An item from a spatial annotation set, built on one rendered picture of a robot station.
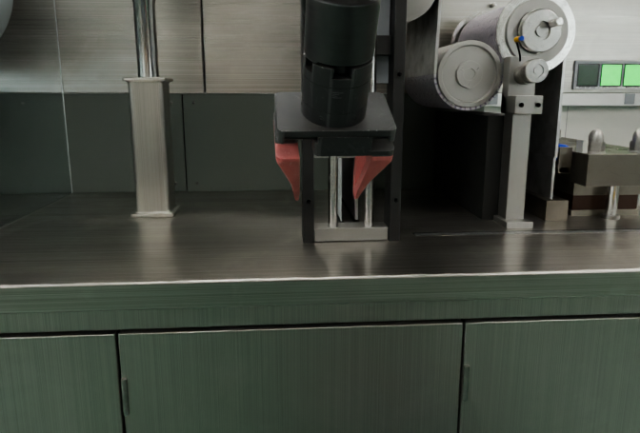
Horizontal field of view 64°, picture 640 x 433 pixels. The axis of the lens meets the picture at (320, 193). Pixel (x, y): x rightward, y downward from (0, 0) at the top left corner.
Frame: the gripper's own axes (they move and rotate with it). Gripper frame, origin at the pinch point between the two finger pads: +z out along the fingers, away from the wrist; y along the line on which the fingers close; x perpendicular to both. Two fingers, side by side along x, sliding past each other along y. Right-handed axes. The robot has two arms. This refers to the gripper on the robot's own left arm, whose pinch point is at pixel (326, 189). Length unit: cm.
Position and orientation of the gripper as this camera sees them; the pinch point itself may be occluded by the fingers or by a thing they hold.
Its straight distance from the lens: 51.3
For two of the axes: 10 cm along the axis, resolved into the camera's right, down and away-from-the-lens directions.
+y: -9.9, 0.2, -1.2
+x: 1.0, 6.5, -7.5
